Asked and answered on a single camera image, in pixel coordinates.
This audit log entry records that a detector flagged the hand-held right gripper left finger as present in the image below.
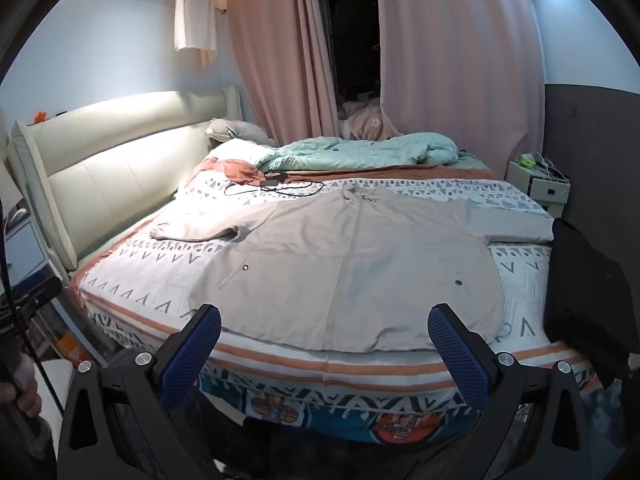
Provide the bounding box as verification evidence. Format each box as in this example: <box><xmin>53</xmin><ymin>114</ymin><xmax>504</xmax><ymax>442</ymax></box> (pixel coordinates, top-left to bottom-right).
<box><xmin>60</xmin><ymin>304</ymin><xmax>223</xmax><ymax>480</ymax></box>

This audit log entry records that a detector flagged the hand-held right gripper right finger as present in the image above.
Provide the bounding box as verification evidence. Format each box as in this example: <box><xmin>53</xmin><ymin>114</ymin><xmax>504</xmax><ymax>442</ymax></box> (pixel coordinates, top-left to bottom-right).
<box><xmin>427</xmin><ymin>302</ymin><xmax>591</xmax><ymax>480</ymax></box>

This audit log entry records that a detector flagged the beige zip jacket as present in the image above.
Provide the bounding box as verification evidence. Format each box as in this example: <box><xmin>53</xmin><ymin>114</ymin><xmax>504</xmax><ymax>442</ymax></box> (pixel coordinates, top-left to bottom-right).
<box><xmin>150</xmin><ymin>185</ymin><xmax>556</xmax><ymax>353</ymax></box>

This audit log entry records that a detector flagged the person's left hand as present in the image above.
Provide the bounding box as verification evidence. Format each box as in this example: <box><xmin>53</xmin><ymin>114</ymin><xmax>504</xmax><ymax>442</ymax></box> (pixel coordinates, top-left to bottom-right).
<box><xmin>0</xmin><ymin>355</ymin><xmax>43</xmax><ymax>418</ymax></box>

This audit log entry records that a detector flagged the bed with patterned cover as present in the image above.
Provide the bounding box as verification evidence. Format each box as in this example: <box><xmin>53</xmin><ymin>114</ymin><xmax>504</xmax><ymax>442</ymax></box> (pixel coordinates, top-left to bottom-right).
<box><xmin>70</xmin><ymin>157</ymin><xmax>601</xmax><ymax>401</ymax></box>

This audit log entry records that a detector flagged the teal cartoon print sheet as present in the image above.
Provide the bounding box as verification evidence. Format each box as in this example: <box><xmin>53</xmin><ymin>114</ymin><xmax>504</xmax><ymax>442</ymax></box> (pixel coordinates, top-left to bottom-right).
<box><xmin>192</xmin><ymin>365</ymin><xmax>606</xmax><ymax>446</ymax></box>

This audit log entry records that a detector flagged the cream padded headboard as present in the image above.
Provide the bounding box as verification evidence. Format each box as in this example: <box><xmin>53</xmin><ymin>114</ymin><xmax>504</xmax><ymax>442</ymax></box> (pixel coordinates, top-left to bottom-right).
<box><xmin>5</xmin><ymin>85</ymin><xmax>243</xmax><ymax>273</ymax></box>

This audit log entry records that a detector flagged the black garment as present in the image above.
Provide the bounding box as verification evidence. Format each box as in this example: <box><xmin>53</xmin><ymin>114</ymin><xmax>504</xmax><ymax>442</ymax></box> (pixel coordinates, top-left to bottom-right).
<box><xmin>544</xmin><ymin>217</ymin><xmax>633</xmax><ymax>391</ymax></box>

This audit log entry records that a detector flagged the rust orange blanket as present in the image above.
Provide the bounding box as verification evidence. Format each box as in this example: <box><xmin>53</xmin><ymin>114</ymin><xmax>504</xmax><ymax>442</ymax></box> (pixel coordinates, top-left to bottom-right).
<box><xmin>200</xmin><ymin>156</ymin><xmax>503</xmax><ymax>184</ymax></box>

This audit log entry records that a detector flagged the white nightstand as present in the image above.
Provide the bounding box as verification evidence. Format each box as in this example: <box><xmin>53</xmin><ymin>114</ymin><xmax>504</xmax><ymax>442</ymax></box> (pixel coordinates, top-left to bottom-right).
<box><xmin>504</xmin><ymin>157</ymin><xmax>572</xmax><ymax>206</ymax></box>

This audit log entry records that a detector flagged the white pillow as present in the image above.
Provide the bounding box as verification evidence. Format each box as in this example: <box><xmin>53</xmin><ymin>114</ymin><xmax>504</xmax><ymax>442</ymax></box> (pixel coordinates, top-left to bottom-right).
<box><xmin>207</xmin><ymin>137</ymin><xmax>281</xmax><ymax>171</ymax></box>

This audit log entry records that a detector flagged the mint green quilt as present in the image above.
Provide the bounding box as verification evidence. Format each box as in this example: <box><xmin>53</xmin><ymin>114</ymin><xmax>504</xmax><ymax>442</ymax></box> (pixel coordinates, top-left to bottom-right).
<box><xmin>255</xmin><ymin>131</ymin><xmax>488</xmax><ymax>173</ymax></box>

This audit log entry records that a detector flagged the grey pillow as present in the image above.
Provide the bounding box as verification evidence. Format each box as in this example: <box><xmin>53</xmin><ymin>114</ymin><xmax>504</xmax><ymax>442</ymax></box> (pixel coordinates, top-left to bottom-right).
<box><xmin>204</xmin><ymin>118</ymin><xmax>276</xmax><ymax>147</ymax></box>

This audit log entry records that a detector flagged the peach floral cushion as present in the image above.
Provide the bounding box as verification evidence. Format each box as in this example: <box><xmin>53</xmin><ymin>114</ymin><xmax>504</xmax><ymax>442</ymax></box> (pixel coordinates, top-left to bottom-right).
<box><xmin>339</xmin><ymin>97</ymin><xmax>401</xmax><ymax>141</ymax></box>

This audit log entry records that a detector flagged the white hanging garment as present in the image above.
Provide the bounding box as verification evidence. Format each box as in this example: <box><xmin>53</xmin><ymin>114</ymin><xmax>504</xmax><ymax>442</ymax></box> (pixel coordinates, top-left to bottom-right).
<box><xmin>172</xmin><ymin>0</ymin><xmax>218</xmax><ymax>67</ymax></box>

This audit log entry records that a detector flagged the black charger cable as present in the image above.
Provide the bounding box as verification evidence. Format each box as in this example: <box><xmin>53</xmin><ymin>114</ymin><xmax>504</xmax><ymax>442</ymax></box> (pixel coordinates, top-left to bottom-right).
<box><xmin>223</xmin><ymin>172</ymin><xmax>326</xmax><ymax>197</ymax></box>

